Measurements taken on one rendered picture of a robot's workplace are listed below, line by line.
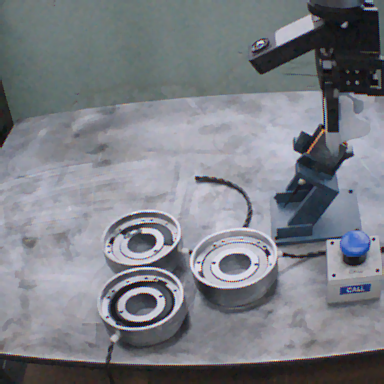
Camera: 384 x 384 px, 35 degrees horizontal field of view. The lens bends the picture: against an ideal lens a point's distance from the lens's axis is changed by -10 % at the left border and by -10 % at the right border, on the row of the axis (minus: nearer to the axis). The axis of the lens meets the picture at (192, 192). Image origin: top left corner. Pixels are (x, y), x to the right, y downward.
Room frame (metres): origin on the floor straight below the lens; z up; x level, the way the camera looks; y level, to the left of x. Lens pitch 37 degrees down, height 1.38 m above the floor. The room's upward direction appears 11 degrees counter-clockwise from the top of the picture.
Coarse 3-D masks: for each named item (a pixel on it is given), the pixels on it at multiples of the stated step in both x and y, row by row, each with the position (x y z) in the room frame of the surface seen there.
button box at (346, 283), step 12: (336, 240) 0.56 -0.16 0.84; (372, 240) 0.54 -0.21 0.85; (336, 252) 0.54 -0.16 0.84; (372, 252) 0.52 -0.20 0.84; (336, 264) 0.52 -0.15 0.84; (348, 264) 0.51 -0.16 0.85; (360, 264) 0.51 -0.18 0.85; (372, 264) 0.50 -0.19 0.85; (336, 276) 0.50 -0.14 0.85; (348, 276) 0.49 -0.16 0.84; (360, 276) 0.49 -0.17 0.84; (372, 276) 0.48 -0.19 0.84; (336, 288) 0.49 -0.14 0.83; (348, 288) 0.49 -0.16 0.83; (360, 288) 0.49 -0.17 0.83; (372, 288) 0.48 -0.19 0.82; (336, 300) 0.49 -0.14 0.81; (348, 300) 0.49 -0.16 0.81; (360, 300) 0.49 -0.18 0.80
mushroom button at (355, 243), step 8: (352, 232) 0.54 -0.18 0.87; (360, 232) 0.53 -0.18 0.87; (344, 240) 0.53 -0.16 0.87; (352, 240) 0.52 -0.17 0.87; (360, 240) 0.52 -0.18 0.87; (368, 240) 0.52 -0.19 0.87; (344, 248) 0.52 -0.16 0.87; (352, 248) 0.51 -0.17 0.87; (360, 248) 0.51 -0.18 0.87; (368, 248) 0.51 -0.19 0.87; (352, 256) 0.51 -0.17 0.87; (360, 256) 0.50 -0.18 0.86
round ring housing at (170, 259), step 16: (112, 224) 0.68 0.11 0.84; (128, 224) 0.69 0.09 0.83; (176, 224) 0.66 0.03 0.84; (112, 240) 0.67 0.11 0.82; (128, 240) 0.66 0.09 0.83; (144, 240) 0.67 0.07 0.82; (160, 240) 0.65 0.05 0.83; (176, 240) 0.63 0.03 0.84; (112, 256) 0.63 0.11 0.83; (128, 256) 0.63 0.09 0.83; (144, 256) 0.62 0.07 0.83; (160, 256) 0.60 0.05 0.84; (176, 256) 0.61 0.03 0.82
